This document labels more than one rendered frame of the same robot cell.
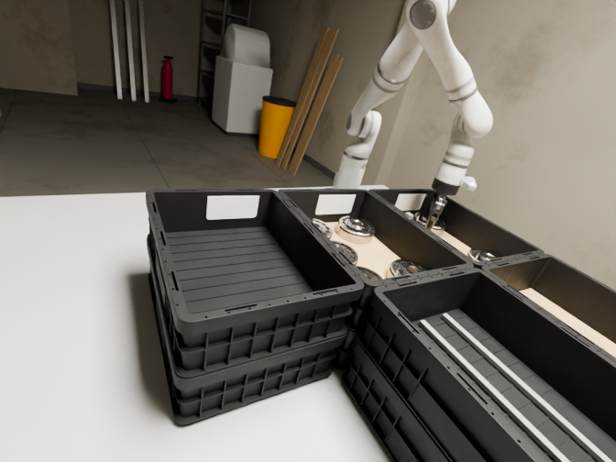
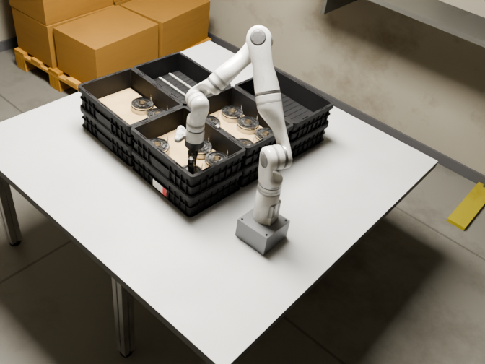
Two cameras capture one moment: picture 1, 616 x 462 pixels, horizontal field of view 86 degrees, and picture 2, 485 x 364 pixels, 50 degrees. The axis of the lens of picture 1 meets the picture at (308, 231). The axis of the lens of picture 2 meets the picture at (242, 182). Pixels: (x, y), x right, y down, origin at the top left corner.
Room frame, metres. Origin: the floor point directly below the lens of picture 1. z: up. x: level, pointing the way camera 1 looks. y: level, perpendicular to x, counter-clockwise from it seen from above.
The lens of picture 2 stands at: (2.61, -0.61, 2.23)
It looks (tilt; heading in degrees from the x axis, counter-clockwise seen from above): 41 degrees down; 164
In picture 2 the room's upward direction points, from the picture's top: 9 degrees clockwise
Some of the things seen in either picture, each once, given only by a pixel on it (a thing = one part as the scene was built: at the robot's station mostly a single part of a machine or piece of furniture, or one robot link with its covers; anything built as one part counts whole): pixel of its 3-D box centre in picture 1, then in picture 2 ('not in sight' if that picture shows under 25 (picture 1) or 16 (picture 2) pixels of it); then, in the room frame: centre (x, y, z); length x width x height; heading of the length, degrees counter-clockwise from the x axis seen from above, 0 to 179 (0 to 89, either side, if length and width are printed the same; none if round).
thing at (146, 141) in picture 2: (448, 222); (188, 140); (0.88, -0.38, 0.92); 0.40 x 0.30 x 0.02; 35
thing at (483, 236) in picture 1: (441, 237); (187, 150); (0.88, -0.38, 0.87); 0.40 x 0.30 x 0.11; 35
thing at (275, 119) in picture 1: (275, 127); not in sight; (4.24, 0.70, 0.34); 0.44 x 0.43 x 0.68; 39
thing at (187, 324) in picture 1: (243, 237); (283, 96); (0.54, 0.12, 0.92); 0.40 x 0.30 x 0.02; 35
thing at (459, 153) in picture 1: (464, 137); (197, 112); (0.99, -0.36, 1.13); 0.09 x 0.07 x 0.15; 15
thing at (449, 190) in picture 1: (442, 192); (193, 146); (0.98, -0.37, 0.97); 0.08 x 0.08 x 0.09
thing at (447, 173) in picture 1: (458, 172); (190, 131); (0.97, -0.38, 1.04); 0.11 x 0.09 x 0.06; 74
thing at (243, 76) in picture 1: (241, 82); not in sight; (5.00, 1.41, 0.69); 0.68 x 0.58 x 1.37; 39
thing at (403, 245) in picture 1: (359, 247); (238, 126); (0.71, -0.13, 0.87); 0.40 x 0.30 x 0.11; 35
